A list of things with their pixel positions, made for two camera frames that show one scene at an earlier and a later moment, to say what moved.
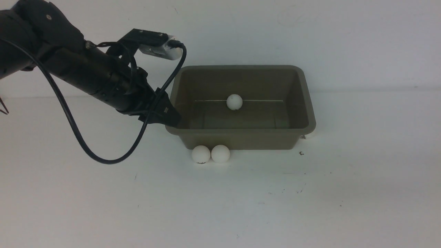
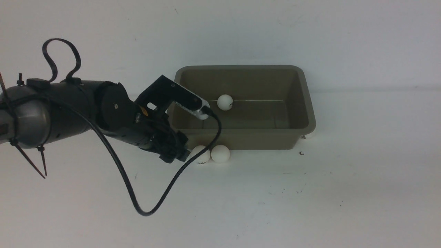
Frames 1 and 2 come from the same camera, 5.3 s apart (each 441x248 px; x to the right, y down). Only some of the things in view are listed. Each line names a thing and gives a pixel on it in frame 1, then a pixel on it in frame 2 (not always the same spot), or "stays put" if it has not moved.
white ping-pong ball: [201, 154] stays put
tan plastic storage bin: [242, 106] stays put
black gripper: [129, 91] -> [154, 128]
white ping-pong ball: [234, 102] -> [225, 102]
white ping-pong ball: [220, 153] stays put
